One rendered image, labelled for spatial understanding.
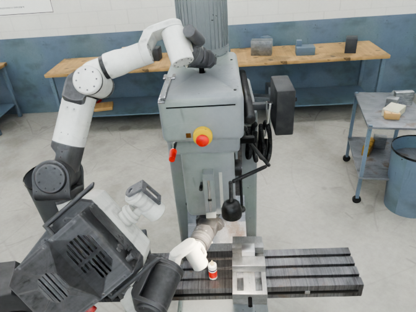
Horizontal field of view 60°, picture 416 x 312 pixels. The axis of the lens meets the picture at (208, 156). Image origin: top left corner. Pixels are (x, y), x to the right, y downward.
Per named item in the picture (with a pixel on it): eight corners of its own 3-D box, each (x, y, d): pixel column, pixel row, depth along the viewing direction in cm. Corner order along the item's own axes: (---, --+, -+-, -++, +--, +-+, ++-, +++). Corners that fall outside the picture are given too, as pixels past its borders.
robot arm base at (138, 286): (157, 325, 106) (169, 316, 98) (119, 306, 106) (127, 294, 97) (176, 280, 117) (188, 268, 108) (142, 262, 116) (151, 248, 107)
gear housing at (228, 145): (241, 153, 126) (240, 127, 121) (172, 156, 127) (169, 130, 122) (236, 113, 155) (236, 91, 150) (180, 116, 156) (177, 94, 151)
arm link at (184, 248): (197, 240, 135) (167, 262, 132) (207, 258, 138) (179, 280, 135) (190, 234, 141) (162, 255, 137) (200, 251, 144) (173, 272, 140)
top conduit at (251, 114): (255, 124, 113) (255, 114, 111) (242, 124, 113) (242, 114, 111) (246, 77, 151) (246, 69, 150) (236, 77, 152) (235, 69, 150)
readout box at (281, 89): (295, 135, 159) (299, 90, 148) (275, 136, 159) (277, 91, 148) (288, 116, 176) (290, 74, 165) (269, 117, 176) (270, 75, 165)
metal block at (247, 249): (254, 260, 168) (254, 251, 165) (241, 260, 168) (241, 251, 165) (254, 252, 172) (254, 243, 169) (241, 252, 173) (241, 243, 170)
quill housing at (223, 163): (237, 216, 146) (235, 148, 129) (186, 218, 147) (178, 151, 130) (235, 188, 162) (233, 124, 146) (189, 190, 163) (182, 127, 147)
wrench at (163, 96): (168, 103, 101) (168, 101, 101) (154, 104, 102) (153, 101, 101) (176, 75, 122) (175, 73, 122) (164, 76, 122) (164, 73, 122)
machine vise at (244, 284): (267, 304, 156) (267, 288, 150) (233, 304, 157) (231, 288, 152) (261, 246, 186) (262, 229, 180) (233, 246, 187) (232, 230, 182)
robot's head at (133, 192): (140, 218, 107) (160, 208, 104) (120, 203, 102) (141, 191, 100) (142, 202, 112) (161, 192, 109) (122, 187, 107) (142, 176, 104)
